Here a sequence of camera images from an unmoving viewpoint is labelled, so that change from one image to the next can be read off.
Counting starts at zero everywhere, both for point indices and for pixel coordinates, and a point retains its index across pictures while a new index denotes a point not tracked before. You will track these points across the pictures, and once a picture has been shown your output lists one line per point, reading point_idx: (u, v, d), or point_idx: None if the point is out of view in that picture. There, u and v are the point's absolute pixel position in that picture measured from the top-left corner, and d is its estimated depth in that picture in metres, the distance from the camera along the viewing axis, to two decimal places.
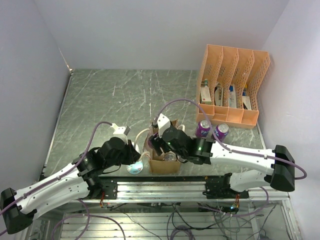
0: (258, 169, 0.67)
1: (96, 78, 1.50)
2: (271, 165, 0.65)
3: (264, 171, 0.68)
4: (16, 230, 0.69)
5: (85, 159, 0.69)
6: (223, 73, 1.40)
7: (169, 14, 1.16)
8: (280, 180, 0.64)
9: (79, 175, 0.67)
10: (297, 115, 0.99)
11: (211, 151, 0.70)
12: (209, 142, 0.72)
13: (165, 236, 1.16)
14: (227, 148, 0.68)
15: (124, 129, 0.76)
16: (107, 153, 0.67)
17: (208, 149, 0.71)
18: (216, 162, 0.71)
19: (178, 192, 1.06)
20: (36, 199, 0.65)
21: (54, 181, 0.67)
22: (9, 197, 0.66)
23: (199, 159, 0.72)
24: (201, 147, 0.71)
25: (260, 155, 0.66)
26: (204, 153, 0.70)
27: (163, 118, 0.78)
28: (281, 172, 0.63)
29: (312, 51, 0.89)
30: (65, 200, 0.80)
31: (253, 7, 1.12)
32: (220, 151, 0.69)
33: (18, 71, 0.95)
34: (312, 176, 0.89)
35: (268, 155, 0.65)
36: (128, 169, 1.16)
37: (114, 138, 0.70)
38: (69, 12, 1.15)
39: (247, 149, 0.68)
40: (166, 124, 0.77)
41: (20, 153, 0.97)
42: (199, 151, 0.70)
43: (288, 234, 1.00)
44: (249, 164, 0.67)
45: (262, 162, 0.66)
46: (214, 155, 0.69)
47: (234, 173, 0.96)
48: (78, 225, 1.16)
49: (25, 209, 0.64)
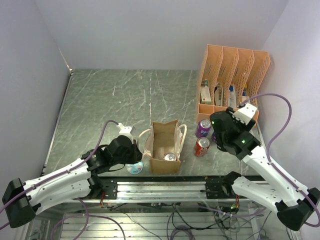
0: (281, 193, 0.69)
1: (96, 78, 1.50)
2: (297, 199, 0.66)
3: (284, 198, 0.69)
4: (18, 225, 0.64)
5: (93, 155, 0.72)
6: (223, 73, 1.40)
7: (169, 15, 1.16)
8: (296, 217, 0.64)
9: (88, 170, 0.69)
10: (298, 115, 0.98)
11: (252, 151, 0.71)
12: (255, 141, 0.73)
13: (165, 236, 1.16)
14: (270, 160, 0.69)
15: (130, 129, 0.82)
16: (115, 150, 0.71)
17: (250, 147, 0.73)
18: (247, 164, 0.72)
19: (177, 192, 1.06)
20: (45, 190, 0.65)
21: (63, 175, 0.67)
22: (18, 187, 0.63)
23: (235, 150, 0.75)
24: (244, 140, 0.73)
25: (295, 185, 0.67)
26: (244, 147, 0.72)
27: (250, 110, 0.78)
28: (305, 213, 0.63)
29: (312, 51, 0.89)
30: (68, 196, 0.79)
31: (253, 7, 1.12)
32: (260, 156, 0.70)
33: (18, 71, 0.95)
34: (311, 176, 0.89)
35: (301, 190, 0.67)
36: (128, 168, 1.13)
37: (123, 137, 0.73)
38: (69, 12, 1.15)
39: (286, 173, 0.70)
40: (246, 115, 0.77)
41: (20, 153, 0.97)
42: (241, 142, 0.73)
43: (288, 234, 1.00)
44: (277, 186, 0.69)
45: (290, 192, 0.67)
46: (252, 156, 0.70)
47: (244, 178, 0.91)
48: (78, 225, 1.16)
49: (34, 200, 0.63)
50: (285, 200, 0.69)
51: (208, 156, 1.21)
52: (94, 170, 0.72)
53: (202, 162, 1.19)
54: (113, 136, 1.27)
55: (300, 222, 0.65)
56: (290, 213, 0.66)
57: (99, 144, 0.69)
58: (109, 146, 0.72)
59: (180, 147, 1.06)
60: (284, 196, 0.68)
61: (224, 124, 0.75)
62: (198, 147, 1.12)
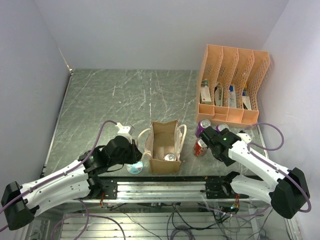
0: (265, 178, 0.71)
1: (96, 78, 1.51)
2: (278, 178, 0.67)
3: (269, 182, 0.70)
4: (16, 228, 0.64)
5: (91, 157, 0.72)
6: (223, 73, 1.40)
7: (169, 15, 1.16)
8: (283, 198, 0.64)
9: (85, 172, 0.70)
10: (298, 115, 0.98)
11: (233, 145, 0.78)
12: (235, 137, 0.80)
13: (165, 236, 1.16)
14: (248, 149, 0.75)
15: (128, 128, 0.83)
16: (112, 151, 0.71)
17: (231, 143, 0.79)
18: (233, 158, 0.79)
19: (177, 191, 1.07)
20: (42, 193, 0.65)
21: (60, 177, 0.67)
22: (15, 191, 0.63)
23: (220, 148, 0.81)
24: (226, 138, 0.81)
25: (273, 166, 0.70)
26: (225, 143, 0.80)
27: (246, 136, 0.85)
28: (288, 192, 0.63)
29: (312, 51, 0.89)
30: (66, 198, 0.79)
31: (254, 7, 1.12)
32: (240, 148, 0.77)
33: (18, 70, 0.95)
34: (310, 176, 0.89)
35: (280, 170, 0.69)
36: (128, 168, 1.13)
37: (121, 138, 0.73)
38: (68, 12, 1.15)
39: (266, 158, 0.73)
40: (244, 137, 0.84)
41: (20, 154, 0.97)
42: (223, 140, 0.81)
43: (288, 234, 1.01)
44: (258, 170, 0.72)
45: (270, 174, 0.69)
46: (233, 149, 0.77)
47: (243, 175, 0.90)
48: (78, 225, 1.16)
49: (31, 203, 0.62)
50: (270, 184, 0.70)
51: (208, 156, 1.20)
52: (92, 171, 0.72)
53: (202, 162, 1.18)
54: (113, 136, 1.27)
55: (288, 204, 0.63)
56: (277, 196, 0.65)
57: (95, 145, 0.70)
58: (106, 148, 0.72)
59: (180, 147, 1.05)
60: (268, 179, 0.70)
61: (207, 133, 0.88)
62: (198, 147, 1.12)
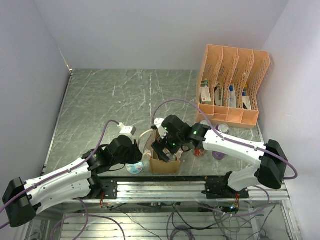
0: (247, 160, 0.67)
1: (96, 78, 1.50)
2: (259, 157, 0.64)
3: (253, 163, 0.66)
4: (18, 224, 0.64)
5: (94, 155, 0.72)
6: (223, 73, 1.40)
7: (169, 15, 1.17)
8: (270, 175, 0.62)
9: (89, 169, 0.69)
10: (297, 114, 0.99)
11: (205, 136, 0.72)
12: (205, 128, 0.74)
13: (165, 235, 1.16)
14: (221, 136, 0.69)
15: (131, 129, 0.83)
16: (116, 150, 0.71)
17: (203, 134, 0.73)
18: (209, 149, 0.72)
19: (177, 191, 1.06)
20: (45, 190, 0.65)
21: (64, 174, 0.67)
22: (19, 187, 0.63)
23: (194, 143, 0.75)
24: (196, 131, 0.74)
25: (251, 146, 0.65)
26: (198, 137, 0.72)
27: (158, 119, 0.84)
28: (272, 167, 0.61)
29: (312, 50, 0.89)
30: (68, 196, 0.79)
31: (254, 7, 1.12)
32: (213, 138, 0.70)
33: (18, 70, 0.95)
34: (312, 176, 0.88)
35: (258, 147, 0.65)
36: (128, 169, 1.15)
37: (123, 138, 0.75)
38: (69, 12, 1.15)
39: (240, 139, 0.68)
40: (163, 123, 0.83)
41: (20, 153, 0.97)
42: (194, 134, 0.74)
43: (288, 234, 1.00)
44: (239, 154, 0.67)
45: (250, 154, 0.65)
46: (207, 141, 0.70)
47: (235, 171, 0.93)
48: (78, 225, 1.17)
49: (35, 199, 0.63)
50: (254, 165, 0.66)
51: (208, 156, 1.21)
52: (95, 170, 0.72)
53: (201, 162, 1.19)
54: (113, 136, 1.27)
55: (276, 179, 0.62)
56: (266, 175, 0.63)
57: (99, 144, 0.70)
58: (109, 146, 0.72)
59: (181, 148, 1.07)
60: (249, 160, 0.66)
61: (175, 125, 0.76)
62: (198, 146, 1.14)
